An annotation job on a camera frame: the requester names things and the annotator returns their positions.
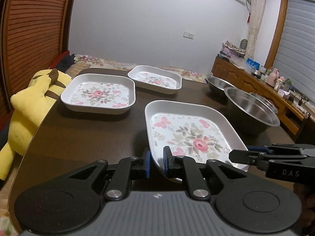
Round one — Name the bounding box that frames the floral square plate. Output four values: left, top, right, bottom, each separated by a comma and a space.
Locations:
128, 65, 182, 95
145, 100, 249, 171
60, 73, 136, 115

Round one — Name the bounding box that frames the medium steel bowl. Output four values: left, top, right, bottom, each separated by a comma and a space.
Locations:
205, 76, 235, 95

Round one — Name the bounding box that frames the wooden sideboard cabinet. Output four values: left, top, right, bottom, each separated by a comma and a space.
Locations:
211, 56, 314, 138

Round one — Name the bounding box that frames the large steel bowl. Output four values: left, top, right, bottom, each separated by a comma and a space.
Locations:
224, 87, 280, 136

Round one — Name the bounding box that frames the pink thermos bottle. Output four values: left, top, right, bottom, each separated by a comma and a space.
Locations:
266, 68, 279, 87

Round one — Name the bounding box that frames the blue box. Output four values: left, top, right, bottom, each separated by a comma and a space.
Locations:
246, 58, 260, 70

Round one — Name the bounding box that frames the yellow plush toy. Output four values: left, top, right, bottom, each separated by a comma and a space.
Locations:
1, 68, 71, 181

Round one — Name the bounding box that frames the stack of folded cloths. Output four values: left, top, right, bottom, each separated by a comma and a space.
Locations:
220, 41, 246, 58

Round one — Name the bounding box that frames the floral bed blanket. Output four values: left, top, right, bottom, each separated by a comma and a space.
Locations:
66, 54, 206, 83

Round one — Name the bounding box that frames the beige curtain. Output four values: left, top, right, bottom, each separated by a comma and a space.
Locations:
245, 0, 266, 60

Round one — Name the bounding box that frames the wooden louvered wardrobe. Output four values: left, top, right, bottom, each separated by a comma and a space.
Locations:
1, 0, 74, 116

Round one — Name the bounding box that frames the white wall switch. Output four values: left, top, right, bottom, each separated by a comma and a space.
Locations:
183, 31, 194, 40

